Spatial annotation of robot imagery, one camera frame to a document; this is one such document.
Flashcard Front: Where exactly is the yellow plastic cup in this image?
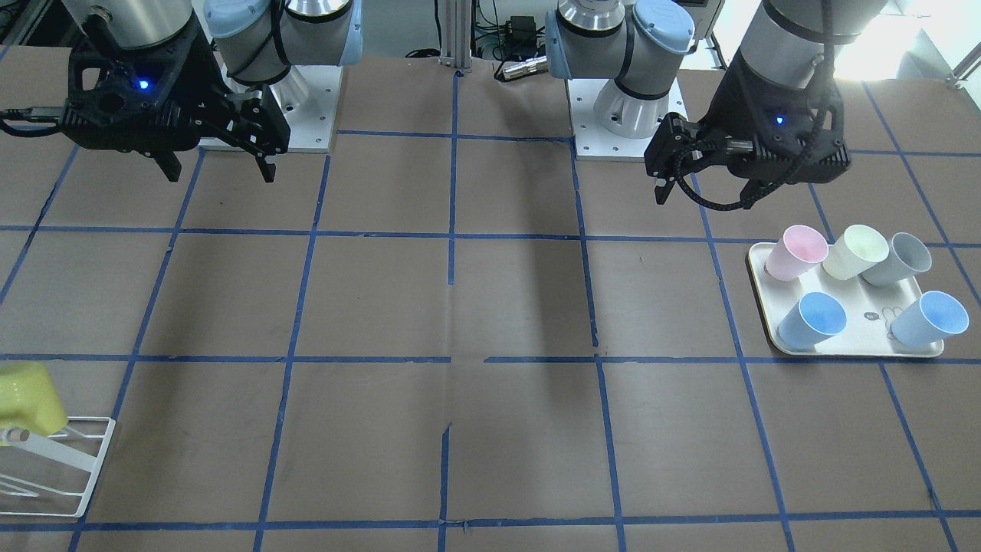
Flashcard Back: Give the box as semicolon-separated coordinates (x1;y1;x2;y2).
1;361;69;436

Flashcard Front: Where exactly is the grey plastic cup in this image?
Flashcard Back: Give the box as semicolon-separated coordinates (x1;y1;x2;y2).
859;233;933;287

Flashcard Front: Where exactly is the aluminium frame post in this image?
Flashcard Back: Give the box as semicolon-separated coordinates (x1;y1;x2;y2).
437;0;475;74

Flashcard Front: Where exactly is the cream plastic tray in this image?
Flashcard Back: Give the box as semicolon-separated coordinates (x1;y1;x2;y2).
746;242;945;359

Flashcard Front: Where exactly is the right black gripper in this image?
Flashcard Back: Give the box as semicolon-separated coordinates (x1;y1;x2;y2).
59;15;290;184

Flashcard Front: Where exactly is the blue cup near pink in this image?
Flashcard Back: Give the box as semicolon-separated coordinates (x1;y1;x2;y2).
777;292;848;350

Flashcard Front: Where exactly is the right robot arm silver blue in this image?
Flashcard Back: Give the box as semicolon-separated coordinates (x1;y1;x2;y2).
58;1;363;182

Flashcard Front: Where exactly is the pink plastic cup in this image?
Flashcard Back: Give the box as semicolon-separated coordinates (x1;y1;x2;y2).
764;225;829;281

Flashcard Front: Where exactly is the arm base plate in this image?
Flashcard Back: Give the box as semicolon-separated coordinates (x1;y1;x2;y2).
566;78;687;162
197;64;343;153

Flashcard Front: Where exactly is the white wire cup rack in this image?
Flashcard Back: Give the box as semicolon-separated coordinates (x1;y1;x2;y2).
2;416;116;518

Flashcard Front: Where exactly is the silver cylindrical connector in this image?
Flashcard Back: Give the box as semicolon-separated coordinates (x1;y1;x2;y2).
494;55;549;83

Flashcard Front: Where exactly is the blue cup near grey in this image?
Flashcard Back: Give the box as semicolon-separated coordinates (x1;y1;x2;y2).
891;291;970;348

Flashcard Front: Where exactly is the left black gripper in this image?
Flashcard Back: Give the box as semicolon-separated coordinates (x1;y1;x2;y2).
644;54;851;204

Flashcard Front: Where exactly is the cream plastic cup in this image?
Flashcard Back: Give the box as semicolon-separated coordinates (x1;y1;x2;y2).
821;224;890;281

